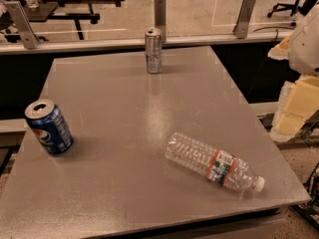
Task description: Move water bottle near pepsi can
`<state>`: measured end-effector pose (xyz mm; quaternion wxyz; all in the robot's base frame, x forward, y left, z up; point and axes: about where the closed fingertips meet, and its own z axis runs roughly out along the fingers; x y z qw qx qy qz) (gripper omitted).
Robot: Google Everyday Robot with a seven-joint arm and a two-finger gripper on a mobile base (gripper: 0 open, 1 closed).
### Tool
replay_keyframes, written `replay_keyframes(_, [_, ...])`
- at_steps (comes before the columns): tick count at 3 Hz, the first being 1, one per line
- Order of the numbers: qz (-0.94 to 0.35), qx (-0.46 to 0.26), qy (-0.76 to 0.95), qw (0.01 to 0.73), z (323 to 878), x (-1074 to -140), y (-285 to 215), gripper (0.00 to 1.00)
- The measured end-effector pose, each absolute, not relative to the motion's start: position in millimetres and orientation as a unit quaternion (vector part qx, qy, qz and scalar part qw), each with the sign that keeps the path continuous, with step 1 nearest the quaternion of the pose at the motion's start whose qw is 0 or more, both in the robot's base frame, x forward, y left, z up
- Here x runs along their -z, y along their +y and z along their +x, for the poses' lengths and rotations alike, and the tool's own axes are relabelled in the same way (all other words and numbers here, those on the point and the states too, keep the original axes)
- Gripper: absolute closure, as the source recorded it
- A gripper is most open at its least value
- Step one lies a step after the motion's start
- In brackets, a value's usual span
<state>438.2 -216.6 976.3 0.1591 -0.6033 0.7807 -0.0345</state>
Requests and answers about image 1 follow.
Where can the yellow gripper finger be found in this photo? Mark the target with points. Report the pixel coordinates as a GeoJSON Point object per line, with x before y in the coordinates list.
{"type": "Point", "coordinates": [297, 103]}
{"type": "Point", "coordinates": [281, 50]}

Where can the clear plastic water bottle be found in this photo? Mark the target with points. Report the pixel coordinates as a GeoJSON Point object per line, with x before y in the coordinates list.
{"type": "Point", "coordinates": [212, 163]}

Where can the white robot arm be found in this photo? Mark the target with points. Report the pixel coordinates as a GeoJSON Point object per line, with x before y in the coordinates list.
{"type": "Point", "coordinates": [303, 55]}

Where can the silver slim can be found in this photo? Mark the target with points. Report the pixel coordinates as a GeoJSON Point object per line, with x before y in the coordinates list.
{"type": "Point", "coordinates": [153, 50]}

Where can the blue pepsi can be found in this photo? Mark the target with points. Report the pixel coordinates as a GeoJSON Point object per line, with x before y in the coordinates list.
{"type": "Point", "coordinates": [46, 121]}

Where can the dark background table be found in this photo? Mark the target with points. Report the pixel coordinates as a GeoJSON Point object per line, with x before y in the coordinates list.
{"type": "Point", "coordinates": [47, 11]}

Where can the right metal bracket post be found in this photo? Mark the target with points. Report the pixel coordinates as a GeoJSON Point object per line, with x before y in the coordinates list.
{"type": "Point", "coordinates": [240, 30]}

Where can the metal bracket post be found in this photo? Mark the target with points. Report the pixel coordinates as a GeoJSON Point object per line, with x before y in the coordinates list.
{"type": "Point", "coordinates": [240, 30]}
{"type": "Point", "coordinates": [19, 17]}
{"type": "Point", "coordinates": [160, 16]}

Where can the metal rail barrier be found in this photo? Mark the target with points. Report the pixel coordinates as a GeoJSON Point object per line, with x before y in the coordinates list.
{"type": "Point", "coordinates": [139, 43]}

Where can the middle metal bracket post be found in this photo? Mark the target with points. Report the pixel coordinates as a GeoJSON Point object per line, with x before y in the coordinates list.
{"type": "Point", "coordinates": [160, 16]}

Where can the left metal bracket post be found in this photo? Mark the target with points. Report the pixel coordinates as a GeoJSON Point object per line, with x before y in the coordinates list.
{"type": "Point", "coordinates": [19, 17]}

